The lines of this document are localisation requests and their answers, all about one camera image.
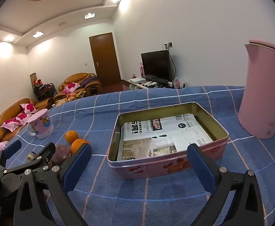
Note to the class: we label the orange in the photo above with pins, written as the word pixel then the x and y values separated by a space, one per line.
pixel 77 146
pixel 71 137

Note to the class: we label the small cream round object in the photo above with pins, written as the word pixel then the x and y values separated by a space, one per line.
pixel 31 157

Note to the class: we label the square ceiling light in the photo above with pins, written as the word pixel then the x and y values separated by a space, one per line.
pixel 89 15
pixel 38 34

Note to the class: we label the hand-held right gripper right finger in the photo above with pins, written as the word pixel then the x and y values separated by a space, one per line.
pixel 201 169

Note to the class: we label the pink electric kettle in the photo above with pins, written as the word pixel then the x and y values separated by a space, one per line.
pixel 259 87

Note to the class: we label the blue plaid cloth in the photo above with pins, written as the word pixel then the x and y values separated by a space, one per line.
pixel 151 204

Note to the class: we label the pink cartoon mug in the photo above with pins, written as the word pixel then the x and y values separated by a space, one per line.
pixel 42 122

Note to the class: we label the white flat box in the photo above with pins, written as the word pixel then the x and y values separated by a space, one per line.
pixel 137 80

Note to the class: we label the black storage rack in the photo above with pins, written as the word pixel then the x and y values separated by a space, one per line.
pixel 44 91

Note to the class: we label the purple cloth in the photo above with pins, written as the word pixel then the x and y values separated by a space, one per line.
pixel 89 80

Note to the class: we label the black television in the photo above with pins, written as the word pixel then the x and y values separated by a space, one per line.
pixel 155 63

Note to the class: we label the white television stand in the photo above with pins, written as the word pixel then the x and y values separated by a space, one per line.
pixel 137 84

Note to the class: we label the printed paper liner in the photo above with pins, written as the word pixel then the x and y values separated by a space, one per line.
pixel 170 127

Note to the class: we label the pink tissue pack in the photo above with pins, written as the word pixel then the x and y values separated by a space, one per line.
pixel 176 83

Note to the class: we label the purple round root vegetable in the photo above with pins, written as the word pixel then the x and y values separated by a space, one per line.
pixel 61 154

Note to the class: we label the brown leather sofa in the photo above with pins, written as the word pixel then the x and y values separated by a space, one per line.
pixel 5 113

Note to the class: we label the pink tin box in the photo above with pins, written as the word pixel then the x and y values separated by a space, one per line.
pixel 139 169

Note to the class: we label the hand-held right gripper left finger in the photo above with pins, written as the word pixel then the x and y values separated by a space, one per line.
pixel 77 167

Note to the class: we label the brown wooden door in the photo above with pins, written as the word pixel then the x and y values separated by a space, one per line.
pixel 105 58

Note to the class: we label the brown leather armchair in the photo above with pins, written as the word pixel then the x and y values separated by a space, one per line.
pixel 75 77

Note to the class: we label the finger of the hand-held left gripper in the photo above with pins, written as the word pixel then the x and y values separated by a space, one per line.
pixel 11 149
pixel 43 155

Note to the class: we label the wall power socket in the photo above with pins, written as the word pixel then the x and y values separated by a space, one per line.
pixel 168 45

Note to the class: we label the cluttered coffee table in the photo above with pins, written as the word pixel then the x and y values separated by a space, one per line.
pixel 69 97

